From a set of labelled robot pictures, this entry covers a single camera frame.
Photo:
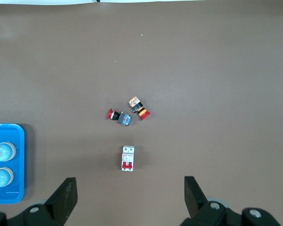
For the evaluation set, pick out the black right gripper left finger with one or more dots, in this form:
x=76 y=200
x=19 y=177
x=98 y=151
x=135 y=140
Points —
x=61 y=202

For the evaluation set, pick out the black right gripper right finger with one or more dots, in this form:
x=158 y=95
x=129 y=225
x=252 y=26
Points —
x=195 y=202

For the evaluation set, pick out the light blue desk bell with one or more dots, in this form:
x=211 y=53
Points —
x=4 y=150
x=2 y=177

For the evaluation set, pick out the blue plastic tray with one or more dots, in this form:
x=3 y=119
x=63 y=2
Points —
x=19 y=164

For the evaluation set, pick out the white red circuit breaker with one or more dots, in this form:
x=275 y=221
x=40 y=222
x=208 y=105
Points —
x=127 y=157

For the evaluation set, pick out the red push button orange block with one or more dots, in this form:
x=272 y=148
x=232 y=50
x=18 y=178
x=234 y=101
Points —
x=142 y=113

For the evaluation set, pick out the red push button blue block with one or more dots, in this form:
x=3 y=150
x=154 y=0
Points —
x=125 y=119

